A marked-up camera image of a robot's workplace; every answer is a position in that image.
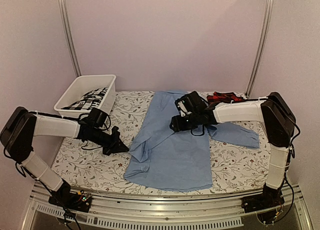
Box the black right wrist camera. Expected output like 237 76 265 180
174 91 207 117

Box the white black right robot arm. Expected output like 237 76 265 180
169 91 301 208

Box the black white plaid shirt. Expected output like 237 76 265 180
62 87 108 110

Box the left aluminium frame post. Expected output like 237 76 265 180
58 0 82 77

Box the white plastic bin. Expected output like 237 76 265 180
53 74 116 118

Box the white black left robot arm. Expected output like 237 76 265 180
0 106 129 207

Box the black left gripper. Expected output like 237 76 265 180
90 128 129 156

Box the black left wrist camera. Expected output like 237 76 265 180
86 108 108 128

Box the floral patterned table cloth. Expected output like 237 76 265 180
52 91 271 196

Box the red black plaid folded shirt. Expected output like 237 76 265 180
206 92 244 103

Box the right aluminium frame post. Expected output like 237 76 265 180
245 0 274 97

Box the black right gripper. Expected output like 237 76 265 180
170 111 200 132

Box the light blue long sleeve shirt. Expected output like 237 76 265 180
124 91 260 192

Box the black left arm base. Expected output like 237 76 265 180
48 189 92 213

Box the aluminium frame post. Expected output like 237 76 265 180
245 0 274 97
58 0 82 77

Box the aluminium front rail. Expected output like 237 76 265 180
21 184 315 230

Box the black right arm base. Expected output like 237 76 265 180
241 185 285 213

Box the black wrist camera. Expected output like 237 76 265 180
86 108 108 128
174 91 207 117

